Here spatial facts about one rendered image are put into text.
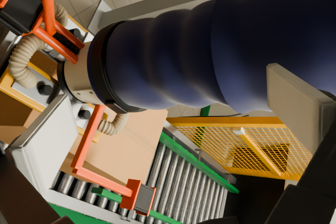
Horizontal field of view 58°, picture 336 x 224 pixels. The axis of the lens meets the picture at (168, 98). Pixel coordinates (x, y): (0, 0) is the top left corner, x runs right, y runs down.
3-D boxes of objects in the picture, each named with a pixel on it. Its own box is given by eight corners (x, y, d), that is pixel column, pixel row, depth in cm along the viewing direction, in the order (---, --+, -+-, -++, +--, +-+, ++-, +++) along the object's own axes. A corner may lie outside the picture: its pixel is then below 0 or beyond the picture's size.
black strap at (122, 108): (162, 57, 89) (173, 55, 87) (138, 129, 79) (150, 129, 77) (111, 3, 74) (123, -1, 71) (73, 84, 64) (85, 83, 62)
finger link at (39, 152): (43, 202, 14) (27, 204, 14) (79, 133, 21) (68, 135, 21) (23, 146, 13) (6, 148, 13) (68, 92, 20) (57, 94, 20)
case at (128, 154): (112, 112, 171) (168, 111, 147) (82, 181, 153) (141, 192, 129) (22, 43, 132) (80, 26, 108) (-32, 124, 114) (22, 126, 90)
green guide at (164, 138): (232, 181, 289) (241, 182, 283) (230, 192, 284) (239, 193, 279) (126, 97, 180) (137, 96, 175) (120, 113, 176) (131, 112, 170)
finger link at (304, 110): (320, 103, 13) (338, 101, 13) (265, 63, 19) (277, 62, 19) (318, 163, 14) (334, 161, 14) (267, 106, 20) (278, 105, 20)
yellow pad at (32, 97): (105, 115, 100) (115, 114, 97) (94, 143, 96) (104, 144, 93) (13, 54, 77) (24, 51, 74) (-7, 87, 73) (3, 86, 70)
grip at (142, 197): (144, 186, 98) (156, 188, 95) (136, 213, 95) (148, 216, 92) (128, 178, 92) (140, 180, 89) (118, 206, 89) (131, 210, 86)
